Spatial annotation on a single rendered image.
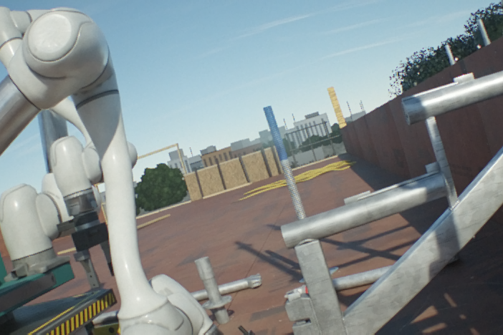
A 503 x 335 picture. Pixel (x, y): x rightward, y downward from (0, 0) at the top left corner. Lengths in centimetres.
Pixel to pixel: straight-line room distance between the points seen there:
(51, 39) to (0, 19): 83
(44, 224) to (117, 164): 63
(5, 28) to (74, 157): 51
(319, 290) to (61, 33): 68
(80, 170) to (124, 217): 44
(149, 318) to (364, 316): 43
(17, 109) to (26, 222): 71
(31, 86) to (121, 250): 33
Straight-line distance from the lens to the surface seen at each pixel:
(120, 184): 104
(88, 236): 139
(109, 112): 108
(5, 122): 97
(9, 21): 170
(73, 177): 140
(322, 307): 109
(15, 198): 163
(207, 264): 205
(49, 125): 174
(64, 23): 89
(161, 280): 109
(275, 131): 230
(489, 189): 110
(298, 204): 231
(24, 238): 161
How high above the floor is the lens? 56
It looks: 1 degrees down
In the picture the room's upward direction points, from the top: 18 degrees counter-clockwise
